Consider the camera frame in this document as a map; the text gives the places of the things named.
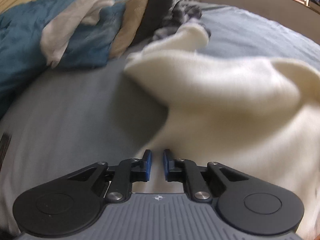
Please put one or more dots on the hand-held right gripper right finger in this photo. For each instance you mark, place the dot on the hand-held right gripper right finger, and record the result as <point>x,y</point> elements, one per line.
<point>165,166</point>

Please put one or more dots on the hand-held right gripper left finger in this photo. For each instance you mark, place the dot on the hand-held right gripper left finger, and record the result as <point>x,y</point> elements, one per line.
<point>148,166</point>

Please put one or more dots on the cream fleece garment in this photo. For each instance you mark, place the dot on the cream fleece garment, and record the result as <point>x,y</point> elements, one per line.
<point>225,105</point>

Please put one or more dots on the blue jeans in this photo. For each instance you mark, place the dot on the blue jeans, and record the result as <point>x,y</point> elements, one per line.
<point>92,42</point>

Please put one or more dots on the tan pants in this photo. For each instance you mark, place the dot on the tan pants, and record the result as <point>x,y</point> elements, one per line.
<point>128,22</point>

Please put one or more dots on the dark grey garment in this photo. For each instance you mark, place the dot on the dark grey garment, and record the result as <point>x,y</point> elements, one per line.
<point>152,15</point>

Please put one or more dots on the grey plaid shirt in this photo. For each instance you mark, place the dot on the grey plaid shirt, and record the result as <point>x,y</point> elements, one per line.
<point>185,13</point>

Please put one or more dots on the white shirt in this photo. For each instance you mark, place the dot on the white shirt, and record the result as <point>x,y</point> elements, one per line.
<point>67,22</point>

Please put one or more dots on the blue quilt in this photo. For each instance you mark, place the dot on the blue quilt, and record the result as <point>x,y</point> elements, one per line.
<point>20,42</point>

